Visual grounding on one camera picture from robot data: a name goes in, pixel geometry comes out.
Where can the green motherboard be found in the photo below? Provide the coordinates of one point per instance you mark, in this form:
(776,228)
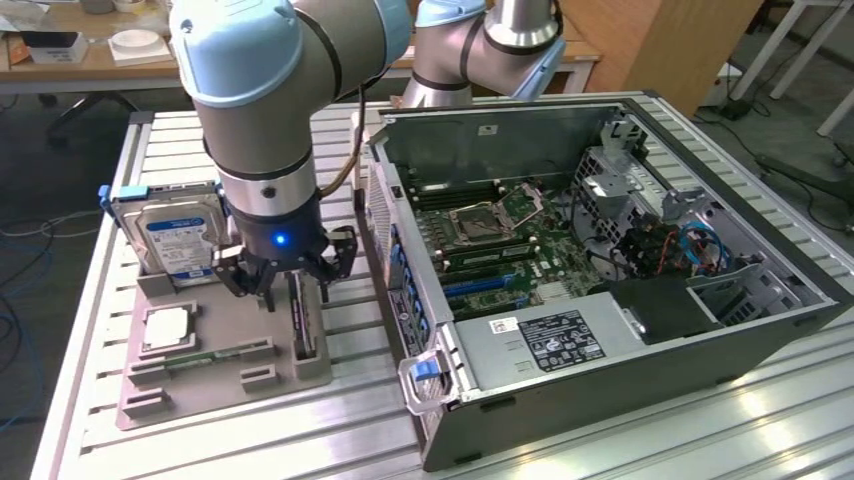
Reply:
(567,250)

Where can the hard disk in blue caddy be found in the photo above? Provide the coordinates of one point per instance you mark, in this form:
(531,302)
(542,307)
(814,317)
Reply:
(167,245)

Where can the grey power supply unit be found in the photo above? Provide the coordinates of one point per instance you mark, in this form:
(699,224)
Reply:
(494,350)

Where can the white floor box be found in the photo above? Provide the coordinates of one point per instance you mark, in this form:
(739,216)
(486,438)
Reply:
(727,85)

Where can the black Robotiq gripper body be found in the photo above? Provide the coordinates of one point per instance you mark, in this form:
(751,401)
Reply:
(280,240)

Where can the white table frame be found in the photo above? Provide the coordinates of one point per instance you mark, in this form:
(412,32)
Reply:
(787,45)

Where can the blue card retention clip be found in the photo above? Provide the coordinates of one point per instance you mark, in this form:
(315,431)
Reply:
(395,233)
(407,287)
(399,257)
(416,311)

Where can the perforated metal drive cage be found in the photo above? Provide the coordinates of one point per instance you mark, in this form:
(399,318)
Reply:
(614,190)

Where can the white round plastic part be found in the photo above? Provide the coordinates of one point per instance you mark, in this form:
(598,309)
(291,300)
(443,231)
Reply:
(136,47)

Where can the silver CPU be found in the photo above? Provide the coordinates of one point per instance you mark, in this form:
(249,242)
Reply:
(167,327)

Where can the graphics card with black fan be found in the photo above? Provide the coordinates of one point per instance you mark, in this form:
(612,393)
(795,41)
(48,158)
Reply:
(303,320)

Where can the blue expansion slot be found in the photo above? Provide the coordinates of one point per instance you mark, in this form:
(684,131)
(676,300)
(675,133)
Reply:
(476,285)

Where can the grey metal disk bay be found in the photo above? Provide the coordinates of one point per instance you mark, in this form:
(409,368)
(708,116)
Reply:
(747,295)

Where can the clear plastic bag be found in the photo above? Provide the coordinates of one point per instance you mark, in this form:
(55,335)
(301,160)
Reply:
(140,21)

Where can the grey cup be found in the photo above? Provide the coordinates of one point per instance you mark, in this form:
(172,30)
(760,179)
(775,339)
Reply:
(97,6)

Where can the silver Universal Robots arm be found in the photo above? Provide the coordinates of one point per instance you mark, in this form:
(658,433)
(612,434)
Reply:
(267,125)

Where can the black open PC case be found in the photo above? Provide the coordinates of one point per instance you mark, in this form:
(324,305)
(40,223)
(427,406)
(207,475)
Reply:
(600,400)

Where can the orange box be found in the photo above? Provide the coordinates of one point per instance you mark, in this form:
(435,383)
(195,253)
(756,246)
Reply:
(18,50)

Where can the black floor stand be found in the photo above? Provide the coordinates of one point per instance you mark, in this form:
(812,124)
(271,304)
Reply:
(800,170)

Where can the metal socket cover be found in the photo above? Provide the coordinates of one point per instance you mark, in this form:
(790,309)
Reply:
(519,200)

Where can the wooden desk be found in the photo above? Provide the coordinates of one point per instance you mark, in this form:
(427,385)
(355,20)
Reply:
(93,72)

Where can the crumpled white paper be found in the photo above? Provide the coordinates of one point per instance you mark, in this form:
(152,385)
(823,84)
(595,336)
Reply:
(20,17)

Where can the blue case release latch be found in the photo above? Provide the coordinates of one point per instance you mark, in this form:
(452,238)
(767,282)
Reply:
(427,372)

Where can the black power adapter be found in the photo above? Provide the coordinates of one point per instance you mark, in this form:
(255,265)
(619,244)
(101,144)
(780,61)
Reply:
(735,111)

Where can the grey printed parts rack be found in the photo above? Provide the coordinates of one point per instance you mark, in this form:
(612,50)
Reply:
(220,380)

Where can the black RAM slot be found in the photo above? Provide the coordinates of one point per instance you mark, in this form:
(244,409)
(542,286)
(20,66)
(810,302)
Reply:
(460,200)
(456,189)

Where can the black office chair base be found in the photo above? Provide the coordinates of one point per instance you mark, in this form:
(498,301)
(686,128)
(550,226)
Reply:
(100,107)

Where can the metal CPU socket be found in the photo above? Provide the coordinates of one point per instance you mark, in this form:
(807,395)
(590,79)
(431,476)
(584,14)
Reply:
(476,220)

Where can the wooden cabinet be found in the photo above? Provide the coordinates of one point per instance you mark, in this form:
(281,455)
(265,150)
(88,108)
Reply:
(667,45)

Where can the black expansion slot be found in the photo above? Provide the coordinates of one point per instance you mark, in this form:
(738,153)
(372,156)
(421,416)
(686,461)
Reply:
(487,269)

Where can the white box with black lid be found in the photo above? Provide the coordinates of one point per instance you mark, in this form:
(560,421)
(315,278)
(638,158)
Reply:
(60,47)

